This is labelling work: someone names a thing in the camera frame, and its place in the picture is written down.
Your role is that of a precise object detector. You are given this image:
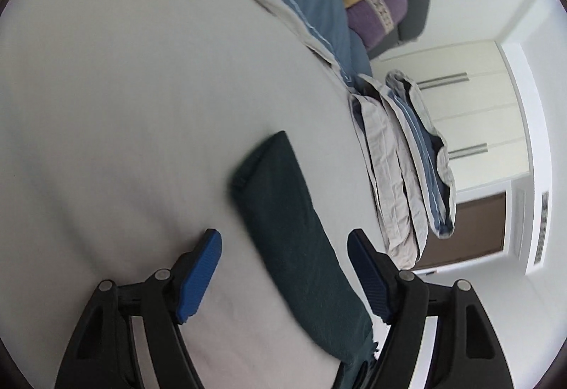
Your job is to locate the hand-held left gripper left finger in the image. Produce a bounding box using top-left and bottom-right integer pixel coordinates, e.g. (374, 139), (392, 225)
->
(54, 228), (222, 389)

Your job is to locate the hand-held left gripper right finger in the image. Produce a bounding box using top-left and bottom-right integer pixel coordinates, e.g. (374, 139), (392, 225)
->
(332, 228), (515, 389)

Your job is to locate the dark green knitted sweater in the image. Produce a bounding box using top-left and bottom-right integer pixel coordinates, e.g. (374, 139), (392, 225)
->
(229, 130), (377, 389)

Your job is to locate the beige folded pillowcase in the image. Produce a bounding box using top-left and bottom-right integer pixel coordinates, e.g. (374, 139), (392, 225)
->
(348, 74), (431, 270)

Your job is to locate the brown door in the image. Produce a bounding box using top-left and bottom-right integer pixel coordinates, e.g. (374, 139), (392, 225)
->
(414, 191), (508, 271)

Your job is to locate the blue striped folded pillowcase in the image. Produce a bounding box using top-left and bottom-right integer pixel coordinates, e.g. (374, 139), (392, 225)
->
(384, 70), (457, 239)

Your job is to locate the bed with white sheet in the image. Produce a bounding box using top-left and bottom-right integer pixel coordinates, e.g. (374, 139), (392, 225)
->
(0, 0), (439, 389)

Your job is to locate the white wardrobe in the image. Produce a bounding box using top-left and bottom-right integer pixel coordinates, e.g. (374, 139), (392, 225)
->
(378, 41), (532, 200)

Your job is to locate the purple patterned pillow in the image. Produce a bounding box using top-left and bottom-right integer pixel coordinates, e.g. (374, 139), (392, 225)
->
(346, 0), (409, 51)

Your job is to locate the metal wardrobe handle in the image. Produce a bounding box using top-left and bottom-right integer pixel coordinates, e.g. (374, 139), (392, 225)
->
(419, 72), (470, 89)
(447, 143), (488, 160)

